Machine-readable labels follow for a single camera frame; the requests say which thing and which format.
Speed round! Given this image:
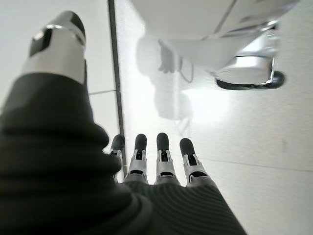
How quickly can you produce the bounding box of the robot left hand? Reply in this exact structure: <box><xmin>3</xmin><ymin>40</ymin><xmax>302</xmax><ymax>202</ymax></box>
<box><xmin>0</xmin><ymin>11</ymin><xmax>247</xmax><ymax>235</ymax></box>

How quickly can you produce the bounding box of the white robot left leg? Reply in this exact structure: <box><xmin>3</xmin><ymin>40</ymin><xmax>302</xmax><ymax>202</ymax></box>
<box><xmin>129</xmin><ymin>0</ymin><xmax>304</xmax><ymax>91</ymax></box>

